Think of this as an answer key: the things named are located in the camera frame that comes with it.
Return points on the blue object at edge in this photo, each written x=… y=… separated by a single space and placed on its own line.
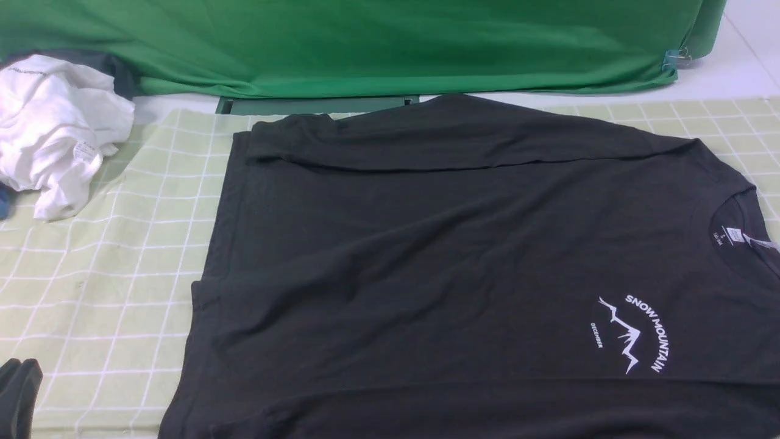
x=5 y=202

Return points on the blue binder clip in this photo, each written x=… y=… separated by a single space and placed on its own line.
x=679 y=59

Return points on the dark gray long-sleeve shirt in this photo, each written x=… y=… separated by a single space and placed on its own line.
x=463 y=268

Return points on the crumpled white shirt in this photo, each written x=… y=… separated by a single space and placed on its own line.
x=60 y=121

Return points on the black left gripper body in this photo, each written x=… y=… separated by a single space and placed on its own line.
x=20 y=383

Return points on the light green checkered tablecloth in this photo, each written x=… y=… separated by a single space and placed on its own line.
x=103 y=301

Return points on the green backdrop cloth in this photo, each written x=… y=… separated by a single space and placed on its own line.
x=333 y=49

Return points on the dark green metal base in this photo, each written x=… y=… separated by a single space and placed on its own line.
x=293 y=106

